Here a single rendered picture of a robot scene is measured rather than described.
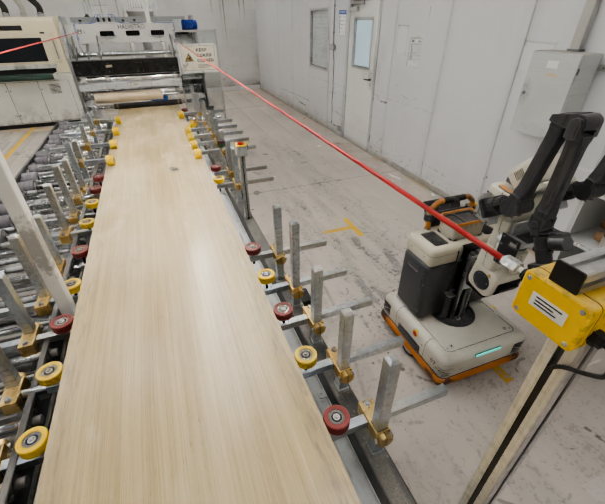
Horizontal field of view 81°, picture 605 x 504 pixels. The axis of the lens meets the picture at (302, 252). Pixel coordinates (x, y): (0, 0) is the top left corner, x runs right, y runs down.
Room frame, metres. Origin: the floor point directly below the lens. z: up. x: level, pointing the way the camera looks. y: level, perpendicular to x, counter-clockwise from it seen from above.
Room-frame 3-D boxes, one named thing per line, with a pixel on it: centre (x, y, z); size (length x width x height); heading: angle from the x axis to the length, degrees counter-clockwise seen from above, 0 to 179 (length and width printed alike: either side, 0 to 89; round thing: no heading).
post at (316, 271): (1.08, -0.06, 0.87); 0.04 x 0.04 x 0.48; 21
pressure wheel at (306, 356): (0.83, -0.01, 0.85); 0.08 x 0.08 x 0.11
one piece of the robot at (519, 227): (1.43, -1.07, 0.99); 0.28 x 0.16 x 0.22; 110
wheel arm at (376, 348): (0.90, -0.19, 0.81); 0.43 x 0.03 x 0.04; 111
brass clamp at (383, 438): (0.63, -0.23, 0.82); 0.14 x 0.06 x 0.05; 21
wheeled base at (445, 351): (1.70, -0.97, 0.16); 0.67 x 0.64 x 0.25; 20
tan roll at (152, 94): (4.96, 1.99, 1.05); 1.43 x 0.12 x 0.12; 111
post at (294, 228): (1.31, 0.03, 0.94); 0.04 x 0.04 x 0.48; 21
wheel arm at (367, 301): (1.14, -0.11, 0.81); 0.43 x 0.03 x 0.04; 111
